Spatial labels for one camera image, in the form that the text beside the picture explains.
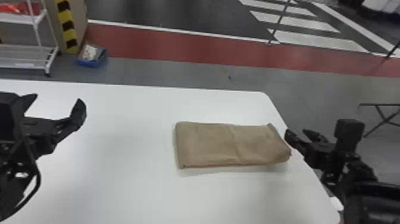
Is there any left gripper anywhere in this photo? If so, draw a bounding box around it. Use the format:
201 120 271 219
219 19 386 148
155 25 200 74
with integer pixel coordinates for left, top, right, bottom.
18 98 88 159

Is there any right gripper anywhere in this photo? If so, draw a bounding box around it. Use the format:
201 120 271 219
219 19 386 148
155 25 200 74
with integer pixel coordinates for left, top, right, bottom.
284 128 340 172

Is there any blue basket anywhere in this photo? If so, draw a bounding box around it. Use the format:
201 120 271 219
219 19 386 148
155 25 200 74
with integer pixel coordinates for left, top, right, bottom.
74 43 109 69

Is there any beige towel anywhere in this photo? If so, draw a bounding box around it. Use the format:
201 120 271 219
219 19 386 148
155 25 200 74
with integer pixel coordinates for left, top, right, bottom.
174 121 292 170

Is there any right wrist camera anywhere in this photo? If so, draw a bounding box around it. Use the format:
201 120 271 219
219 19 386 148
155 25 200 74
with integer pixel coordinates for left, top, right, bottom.
333 118 366 154

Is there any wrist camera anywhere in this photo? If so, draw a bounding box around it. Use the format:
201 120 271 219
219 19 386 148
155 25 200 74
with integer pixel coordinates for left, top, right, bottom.
333 118 366 154
0 92 38 141

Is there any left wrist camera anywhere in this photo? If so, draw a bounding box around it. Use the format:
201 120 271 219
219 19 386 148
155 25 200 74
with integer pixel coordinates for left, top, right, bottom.
0 92 38 141

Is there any black cable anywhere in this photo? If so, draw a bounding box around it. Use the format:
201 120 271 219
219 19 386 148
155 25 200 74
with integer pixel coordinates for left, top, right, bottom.
12 122 42 216

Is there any white wire rack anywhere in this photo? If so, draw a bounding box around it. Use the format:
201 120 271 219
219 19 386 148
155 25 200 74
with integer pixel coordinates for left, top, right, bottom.
0 0 60 77

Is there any yellow black striped post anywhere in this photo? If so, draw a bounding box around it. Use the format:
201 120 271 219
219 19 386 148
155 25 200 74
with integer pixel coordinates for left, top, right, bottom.
54 0 82 55

